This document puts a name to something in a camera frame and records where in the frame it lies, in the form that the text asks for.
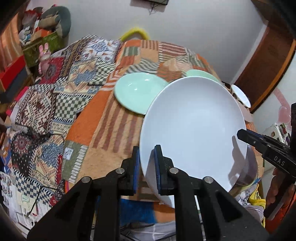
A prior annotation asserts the geometric patchwork blanket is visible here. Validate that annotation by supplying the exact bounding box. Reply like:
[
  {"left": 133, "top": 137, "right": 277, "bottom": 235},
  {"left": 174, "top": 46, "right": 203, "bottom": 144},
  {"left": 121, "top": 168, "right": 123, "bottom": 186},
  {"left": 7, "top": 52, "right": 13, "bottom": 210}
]
[{"left": 0, "top": 35, "right": 122, "bottom": 223}]

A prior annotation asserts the black cable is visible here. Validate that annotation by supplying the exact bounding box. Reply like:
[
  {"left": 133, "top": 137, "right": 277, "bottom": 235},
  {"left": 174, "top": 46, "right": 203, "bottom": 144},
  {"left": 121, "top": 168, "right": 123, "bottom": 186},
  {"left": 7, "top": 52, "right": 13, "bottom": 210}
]
[{"left": 14, "top": 125, "right": 67, "bottom": 217}]

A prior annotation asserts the colourful printed packet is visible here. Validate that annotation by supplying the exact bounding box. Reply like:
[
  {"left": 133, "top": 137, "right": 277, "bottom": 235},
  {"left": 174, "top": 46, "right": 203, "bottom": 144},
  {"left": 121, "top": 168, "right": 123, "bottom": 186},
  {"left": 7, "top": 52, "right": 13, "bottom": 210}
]
[{"left": 264, "top": 123, "right": 292, "bottom": 142}]

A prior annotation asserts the large white plate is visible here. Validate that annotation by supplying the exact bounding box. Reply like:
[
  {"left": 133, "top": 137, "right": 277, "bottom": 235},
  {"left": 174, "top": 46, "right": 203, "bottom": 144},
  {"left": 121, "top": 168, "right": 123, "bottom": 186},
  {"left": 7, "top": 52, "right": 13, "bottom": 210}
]
[{"left": 139, "top": 76, "right": 248, "bottom": 209}]

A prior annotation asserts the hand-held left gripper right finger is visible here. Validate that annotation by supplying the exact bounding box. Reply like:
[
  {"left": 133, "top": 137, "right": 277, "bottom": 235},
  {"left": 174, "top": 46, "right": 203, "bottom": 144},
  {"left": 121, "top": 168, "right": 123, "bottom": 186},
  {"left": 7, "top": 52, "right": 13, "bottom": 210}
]
[{"left": 151, "top": 145, "right": 271, "bottom": 241}]

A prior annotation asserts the red box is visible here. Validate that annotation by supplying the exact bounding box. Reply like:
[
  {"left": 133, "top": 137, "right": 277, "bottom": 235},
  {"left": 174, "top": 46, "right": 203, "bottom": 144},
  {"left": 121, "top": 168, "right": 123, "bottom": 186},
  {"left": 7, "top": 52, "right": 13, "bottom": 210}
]
[{"left": 0, "top": 55, "right": 27, "bottom": 91}]

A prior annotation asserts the person's right hand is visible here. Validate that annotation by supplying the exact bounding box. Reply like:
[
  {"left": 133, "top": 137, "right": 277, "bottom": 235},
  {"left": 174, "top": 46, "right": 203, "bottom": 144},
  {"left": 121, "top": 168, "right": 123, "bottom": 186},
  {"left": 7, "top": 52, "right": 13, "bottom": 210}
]
[{"left": 265, "top": 167, "right": 296, "bottom": 210}]

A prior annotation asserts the dark grey box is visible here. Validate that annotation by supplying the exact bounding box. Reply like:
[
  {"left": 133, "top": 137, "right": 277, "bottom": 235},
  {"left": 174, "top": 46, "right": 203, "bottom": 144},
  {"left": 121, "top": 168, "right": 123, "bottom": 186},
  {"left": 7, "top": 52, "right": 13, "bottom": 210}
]
[{"left": 0, "top": 69, "right": 31, "bottom": 103}]

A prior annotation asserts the green cardboard box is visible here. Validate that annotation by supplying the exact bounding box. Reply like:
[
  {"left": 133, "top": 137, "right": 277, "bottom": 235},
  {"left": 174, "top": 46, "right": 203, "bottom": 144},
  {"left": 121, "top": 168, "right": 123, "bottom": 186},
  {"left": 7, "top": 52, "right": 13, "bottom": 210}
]
[{"left": 22, "top": 31, "right": 64, "bottom": 67}]

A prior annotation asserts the blue fuzzy cloth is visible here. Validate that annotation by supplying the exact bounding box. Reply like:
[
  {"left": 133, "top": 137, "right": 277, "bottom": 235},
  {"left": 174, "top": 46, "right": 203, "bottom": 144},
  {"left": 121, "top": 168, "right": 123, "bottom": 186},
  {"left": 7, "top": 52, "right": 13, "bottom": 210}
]
[{"left": 120, "top": 198, "right": 158, "bottom": 226}]

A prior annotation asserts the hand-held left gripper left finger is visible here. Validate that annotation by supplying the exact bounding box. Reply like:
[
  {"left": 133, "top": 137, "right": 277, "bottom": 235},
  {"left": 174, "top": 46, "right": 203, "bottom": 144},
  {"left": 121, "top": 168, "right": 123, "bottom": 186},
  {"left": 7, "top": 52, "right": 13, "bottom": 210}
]
[{"left": 26, "top": 146, "right": 141, "bottom": 241}]

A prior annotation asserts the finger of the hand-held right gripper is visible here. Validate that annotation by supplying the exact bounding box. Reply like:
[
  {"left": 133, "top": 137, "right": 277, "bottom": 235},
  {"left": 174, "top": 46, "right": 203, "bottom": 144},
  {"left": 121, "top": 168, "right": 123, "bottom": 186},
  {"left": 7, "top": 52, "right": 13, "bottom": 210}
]
[
  {"left": 257, "top": 133, "right": 290, "bottom": 149},
  {"left": 237, "top": 128, "right": 278, "bottom": 159}
]

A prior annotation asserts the yellow foam tube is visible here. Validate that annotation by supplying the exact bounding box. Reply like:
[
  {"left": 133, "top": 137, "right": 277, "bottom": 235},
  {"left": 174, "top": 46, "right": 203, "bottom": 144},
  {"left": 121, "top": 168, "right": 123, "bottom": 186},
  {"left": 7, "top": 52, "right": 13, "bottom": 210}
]
[{"left": 120, "top": 27, "right": 149, "bottom": 42}]

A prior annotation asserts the grey plush toy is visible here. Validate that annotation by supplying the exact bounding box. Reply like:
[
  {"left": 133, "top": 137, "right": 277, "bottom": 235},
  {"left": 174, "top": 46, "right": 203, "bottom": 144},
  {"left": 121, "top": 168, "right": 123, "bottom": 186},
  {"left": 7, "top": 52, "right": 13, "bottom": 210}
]
[{"left": 38, "top": 6, "right": 71, "bottom": 39}]

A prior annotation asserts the small white dish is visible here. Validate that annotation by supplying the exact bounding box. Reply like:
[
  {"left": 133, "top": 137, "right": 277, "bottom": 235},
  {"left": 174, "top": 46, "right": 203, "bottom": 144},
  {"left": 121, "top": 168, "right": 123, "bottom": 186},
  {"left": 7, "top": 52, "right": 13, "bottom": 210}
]
[{"left": 231, "top": 84, "right": 251, "bottom": 108}]

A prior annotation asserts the yellow cloth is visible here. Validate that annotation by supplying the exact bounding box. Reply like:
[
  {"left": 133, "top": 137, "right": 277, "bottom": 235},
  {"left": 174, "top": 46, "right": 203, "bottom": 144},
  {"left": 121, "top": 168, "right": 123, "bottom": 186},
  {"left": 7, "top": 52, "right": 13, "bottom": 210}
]
[{"left": 245, "top": 183, "right": 266, "bottom": 229}]

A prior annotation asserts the black wall television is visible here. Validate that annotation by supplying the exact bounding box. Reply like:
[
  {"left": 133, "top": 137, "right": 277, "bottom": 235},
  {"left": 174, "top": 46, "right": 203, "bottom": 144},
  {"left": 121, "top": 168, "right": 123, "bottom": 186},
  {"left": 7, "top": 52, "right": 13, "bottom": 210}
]
[{"left": 131, "top": 0, "right": 169, "bottom": 5}]

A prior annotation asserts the orange striped blanket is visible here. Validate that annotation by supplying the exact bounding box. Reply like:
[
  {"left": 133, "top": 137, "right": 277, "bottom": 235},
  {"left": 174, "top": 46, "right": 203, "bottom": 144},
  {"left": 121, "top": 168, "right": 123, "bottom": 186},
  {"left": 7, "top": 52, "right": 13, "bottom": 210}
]
[{"left": 62, "top": 39, "right": 264, "bottom": 232}]

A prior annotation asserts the orange curtain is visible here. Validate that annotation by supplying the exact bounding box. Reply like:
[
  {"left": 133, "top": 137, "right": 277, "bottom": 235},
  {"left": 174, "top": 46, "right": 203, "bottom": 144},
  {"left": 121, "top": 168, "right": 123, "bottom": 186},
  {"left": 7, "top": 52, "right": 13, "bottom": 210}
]
[{"left": 0, "top": 14, "right": 26, "bottom": 70}]

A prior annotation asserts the mint green plate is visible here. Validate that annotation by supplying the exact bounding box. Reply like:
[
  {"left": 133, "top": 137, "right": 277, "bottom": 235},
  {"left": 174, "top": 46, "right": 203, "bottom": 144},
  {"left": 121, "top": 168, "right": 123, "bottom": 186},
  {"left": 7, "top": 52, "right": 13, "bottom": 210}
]
[
  {"left": 184, "top": 69, "right": 226, "bottom": 87},
  {"left": 114, "top": 72, "right": 169, "bottom": 115}
]

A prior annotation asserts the brown wooden door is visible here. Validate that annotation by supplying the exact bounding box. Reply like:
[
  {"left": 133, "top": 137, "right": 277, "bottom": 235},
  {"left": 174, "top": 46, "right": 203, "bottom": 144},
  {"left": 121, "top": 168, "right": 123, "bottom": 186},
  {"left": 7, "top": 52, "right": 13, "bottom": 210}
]
[{"left": 233, "top": 25, "right": 296, "bottom": 114}]

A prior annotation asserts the pink bunny toy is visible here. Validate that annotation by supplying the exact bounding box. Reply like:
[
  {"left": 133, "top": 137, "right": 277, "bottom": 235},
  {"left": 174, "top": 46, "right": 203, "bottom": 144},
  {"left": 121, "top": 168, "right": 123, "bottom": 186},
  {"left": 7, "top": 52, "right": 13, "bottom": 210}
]
[{"left": 38, "top": 43, "right": 52, "bottom": 76}]

